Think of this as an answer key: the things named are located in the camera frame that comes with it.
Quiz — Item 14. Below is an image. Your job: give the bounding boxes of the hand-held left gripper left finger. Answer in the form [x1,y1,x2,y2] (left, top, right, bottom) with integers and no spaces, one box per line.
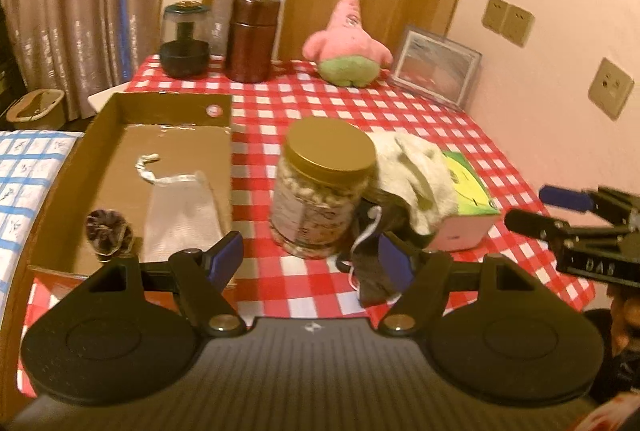
[88,231,247,337]

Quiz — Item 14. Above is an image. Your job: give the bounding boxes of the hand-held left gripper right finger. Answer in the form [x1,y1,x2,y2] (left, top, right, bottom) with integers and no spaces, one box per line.
[377,231,544,336]

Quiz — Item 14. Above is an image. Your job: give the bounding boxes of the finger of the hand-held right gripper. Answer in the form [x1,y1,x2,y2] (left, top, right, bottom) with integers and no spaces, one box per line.
[503,208,571,245]
[538,184,601,213]

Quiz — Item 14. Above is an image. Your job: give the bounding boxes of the cream towel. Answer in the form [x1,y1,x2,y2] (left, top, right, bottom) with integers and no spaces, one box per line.
[367,131,459,236]

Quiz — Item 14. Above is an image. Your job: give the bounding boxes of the brown cardboard box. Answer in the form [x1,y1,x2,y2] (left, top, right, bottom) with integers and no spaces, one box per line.
[27,91,239,308]

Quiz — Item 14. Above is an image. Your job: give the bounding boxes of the person's right hand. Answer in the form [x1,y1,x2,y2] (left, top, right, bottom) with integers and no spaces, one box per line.
[607,287,640,353]

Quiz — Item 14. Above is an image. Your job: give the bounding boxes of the green tissue pack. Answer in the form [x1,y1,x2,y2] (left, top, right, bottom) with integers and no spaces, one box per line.
[427,150,501,252]

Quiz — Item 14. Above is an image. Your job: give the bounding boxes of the clear jar with gold lid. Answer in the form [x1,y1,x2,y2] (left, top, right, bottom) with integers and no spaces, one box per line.
[269,116,377,260]

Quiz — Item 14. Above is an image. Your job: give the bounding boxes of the red checked tablecloth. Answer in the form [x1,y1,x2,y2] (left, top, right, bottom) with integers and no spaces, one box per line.
[17,54,596,400]

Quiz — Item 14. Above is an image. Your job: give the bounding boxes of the blue checked bedsheet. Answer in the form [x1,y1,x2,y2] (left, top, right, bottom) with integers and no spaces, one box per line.
[0,130,86,314]

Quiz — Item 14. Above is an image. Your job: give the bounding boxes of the brown cylindrical canister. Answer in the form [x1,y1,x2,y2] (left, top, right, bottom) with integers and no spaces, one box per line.
[224,0,282,84]

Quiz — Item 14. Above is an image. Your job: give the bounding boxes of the pink star plush toy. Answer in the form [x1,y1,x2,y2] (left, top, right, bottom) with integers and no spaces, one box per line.
[302,0,394,87]

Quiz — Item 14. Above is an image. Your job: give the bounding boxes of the woven basket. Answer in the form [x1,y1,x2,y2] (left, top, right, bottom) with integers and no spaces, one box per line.
[4,88,66,132]

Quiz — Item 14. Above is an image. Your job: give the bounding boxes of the beige curtain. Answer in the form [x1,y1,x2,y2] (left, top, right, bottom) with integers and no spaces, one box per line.
[0,0,301,123]

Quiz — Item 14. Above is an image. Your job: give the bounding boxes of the white mesh drawstring bag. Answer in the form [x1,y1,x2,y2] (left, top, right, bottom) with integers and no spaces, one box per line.
[135,154,224,262]

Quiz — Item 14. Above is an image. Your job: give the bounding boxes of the beige wall socket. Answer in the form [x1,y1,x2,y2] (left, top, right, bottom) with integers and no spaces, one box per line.
[587,57,635,121]
[501,4,535,47]
[481,0,509,34]

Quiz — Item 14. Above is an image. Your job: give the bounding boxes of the silver picture frame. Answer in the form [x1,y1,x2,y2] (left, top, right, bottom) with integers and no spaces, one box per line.
[389,24,482,110]

